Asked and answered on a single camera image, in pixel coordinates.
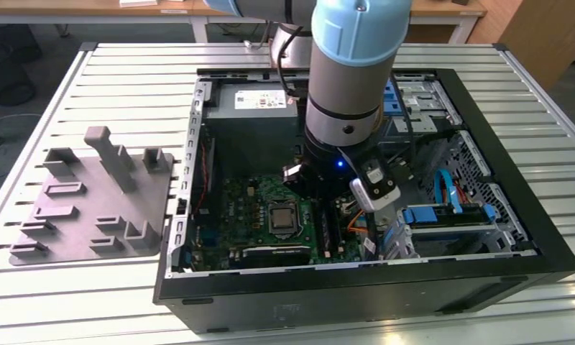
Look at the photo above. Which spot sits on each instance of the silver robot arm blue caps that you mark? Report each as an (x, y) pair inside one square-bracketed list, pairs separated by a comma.
[(349, 90)]

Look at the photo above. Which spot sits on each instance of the silver CPU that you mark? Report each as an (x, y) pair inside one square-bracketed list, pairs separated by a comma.
[(283, 218)]

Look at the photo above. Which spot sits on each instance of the grey power supply unit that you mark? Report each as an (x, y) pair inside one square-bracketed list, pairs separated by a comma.
[(248, 143)]

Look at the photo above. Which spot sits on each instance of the CPU socket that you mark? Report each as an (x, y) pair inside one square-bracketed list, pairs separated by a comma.
[(283, 235)]

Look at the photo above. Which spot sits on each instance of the green motherboard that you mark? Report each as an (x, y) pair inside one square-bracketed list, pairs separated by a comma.
[(239, 215)]

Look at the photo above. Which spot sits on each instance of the hard disk in blue carrier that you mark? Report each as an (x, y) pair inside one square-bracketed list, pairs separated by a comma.
[(422, 215)]

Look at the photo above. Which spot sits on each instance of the blue drive latch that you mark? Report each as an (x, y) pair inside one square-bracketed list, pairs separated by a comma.
[(396, 104)]

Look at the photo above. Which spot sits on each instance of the metal optical drive cage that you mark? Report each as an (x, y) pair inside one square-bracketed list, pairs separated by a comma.
[(426, 122)]

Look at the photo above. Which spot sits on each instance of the black graphics card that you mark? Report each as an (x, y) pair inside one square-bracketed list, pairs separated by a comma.
[(272, 256)]

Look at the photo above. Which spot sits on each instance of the metal disk bay cage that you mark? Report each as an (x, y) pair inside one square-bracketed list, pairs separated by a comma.
[(455, 229)]

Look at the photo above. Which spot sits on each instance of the black PC case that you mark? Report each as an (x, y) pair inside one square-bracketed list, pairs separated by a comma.
[(316, 298)]

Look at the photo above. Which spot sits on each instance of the grey parts rack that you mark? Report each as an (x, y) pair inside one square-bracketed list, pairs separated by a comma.
[(100, 201)]

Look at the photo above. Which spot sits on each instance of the wooden cabinet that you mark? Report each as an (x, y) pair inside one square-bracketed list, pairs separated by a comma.
[(546, 36)]

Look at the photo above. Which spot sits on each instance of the white box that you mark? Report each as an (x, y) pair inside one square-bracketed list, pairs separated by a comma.
[(138, 3)]

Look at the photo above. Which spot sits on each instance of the wooden desk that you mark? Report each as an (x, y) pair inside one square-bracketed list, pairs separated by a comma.
[(76, 9)]

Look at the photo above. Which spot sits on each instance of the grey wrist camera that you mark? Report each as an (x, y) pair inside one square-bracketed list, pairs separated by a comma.
[(376, 187)]

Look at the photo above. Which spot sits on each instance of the blue plastic bay rail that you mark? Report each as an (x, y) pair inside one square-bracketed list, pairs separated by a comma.
[(388, 244)]

